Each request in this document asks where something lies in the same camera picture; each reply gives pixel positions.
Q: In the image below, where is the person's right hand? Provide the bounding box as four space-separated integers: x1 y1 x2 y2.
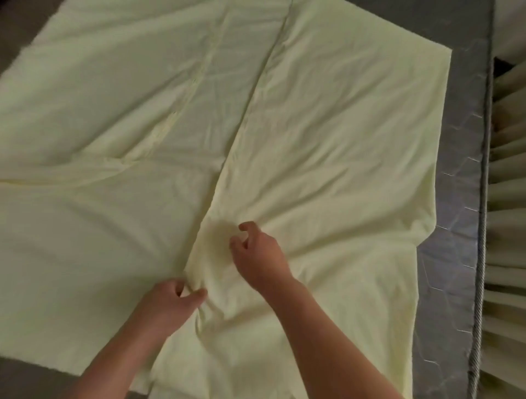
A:
228 220 295 293

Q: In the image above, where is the person's right forearm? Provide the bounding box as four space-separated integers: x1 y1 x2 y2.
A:
259 275 405 399

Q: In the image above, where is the person's left forearm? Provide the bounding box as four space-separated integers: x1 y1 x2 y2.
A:
61 324 181 399

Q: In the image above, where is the dark grey mattress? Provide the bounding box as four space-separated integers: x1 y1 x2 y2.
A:
0 0 496 399

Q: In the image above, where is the person's left hand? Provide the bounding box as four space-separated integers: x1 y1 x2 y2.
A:
131 278 208 338

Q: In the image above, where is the pale yellow bed sheet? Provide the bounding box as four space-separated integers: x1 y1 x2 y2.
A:
0 0 453 399

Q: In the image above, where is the white printed curtain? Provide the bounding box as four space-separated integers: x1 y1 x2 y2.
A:
478 0 526 399

